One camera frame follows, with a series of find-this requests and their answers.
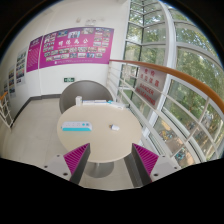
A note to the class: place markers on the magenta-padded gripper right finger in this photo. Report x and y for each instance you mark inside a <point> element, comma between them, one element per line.
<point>146,159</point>

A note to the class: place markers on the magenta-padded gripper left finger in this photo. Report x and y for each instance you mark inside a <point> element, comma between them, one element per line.
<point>76,158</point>

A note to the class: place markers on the small upright white box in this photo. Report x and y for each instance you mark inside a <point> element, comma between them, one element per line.
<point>78,101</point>

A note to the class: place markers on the flat white and teal box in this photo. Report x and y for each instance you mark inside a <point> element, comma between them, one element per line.
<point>117,105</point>

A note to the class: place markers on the grey round-backed chair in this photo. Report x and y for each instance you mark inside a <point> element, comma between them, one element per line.
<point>83,90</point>

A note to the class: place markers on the clear warning sign red lettering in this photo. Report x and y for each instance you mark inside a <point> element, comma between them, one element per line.
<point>150,86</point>

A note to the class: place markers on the green exit sign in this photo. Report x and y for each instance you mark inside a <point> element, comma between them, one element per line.
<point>69,79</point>

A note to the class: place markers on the white stair railing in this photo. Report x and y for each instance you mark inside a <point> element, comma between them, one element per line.
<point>6,111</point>

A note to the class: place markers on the large magenta photo poster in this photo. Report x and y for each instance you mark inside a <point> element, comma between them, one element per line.
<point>76,48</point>

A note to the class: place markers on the narrow magenta text poster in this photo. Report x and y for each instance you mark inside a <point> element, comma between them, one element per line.
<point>34,54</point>

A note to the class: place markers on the grey table pedestal base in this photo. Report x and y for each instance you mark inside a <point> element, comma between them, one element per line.
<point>99,169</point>

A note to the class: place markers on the white photo wall panel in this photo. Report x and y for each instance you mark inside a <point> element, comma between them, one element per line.
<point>21,66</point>
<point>12,81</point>
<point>5,88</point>

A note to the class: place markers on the white wall-mounted fixture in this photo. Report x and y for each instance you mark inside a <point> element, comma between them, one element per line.
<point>90,22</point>

